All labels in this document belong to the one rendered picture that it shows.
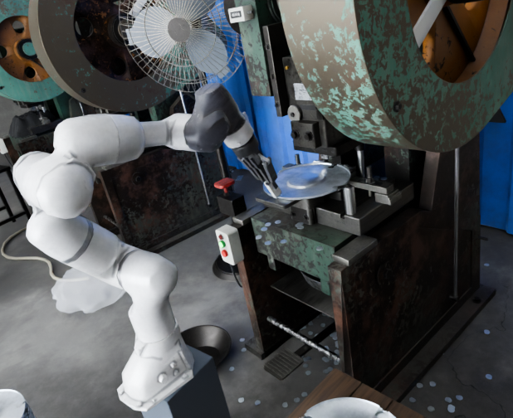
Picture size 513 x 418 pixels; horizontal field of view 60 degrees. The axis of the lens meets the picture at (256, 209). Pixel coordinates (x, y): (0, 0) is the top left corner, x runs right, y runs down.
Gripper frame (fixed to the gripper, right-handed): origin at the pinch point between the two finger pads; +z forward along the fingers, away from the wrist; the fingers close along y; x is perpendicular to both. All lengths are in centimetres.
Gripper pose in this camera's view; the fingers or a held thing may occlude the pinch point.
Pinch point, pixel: (273, 187)
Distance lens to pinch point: 136.3
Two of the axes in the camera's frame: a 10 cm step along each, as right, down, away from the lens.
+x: 5.8, -7.4, 3.3
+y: 6.7, 2.1, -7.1
